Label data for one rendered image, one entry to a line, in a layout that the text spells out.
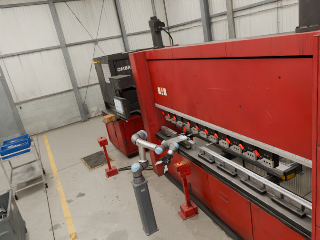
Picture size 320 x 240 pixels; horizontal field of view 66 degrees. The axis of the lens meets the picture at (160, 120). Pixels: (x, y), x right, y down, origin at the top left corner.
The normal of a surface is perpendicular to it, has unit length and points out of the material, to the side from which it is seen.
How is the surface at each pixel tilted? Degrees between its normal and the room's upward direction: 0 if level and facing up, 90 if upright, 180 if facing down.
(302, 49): 90
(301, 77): 90
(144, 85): 90
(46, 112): 90
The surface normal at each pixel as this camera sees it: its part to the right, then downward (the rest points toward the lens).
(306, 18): -0.79, 0.32
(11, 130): 0.47, 0.19
